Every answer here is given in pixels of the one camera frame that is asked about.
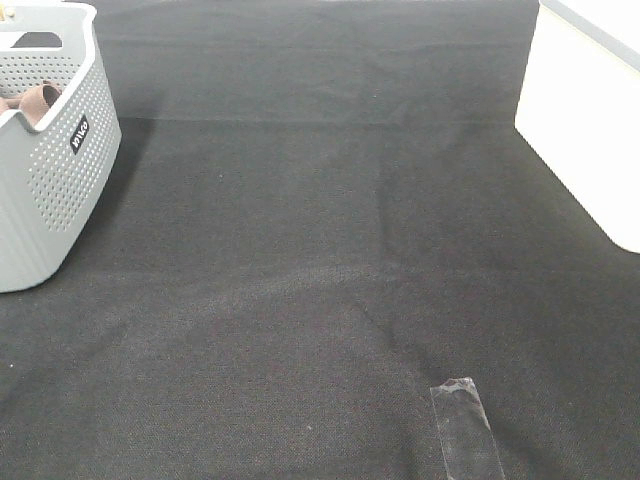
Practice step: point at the brown towel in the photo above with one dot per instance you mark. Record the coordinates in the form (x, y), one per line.
(34, 103)

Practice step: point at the black tablecloth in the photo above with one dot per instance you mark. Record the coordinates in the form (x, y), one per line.
(319, 211)

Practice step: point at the clear tape strip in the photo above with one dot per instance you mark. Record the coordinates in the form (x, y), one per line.
(467, 442)

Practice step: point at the grey perforated laundry basket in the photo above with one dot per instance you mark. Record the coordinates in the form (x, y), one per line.
(52, 174)

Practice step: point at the white plastic storage box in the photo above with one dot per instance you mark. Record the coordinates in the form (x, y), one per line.
(579, 107)

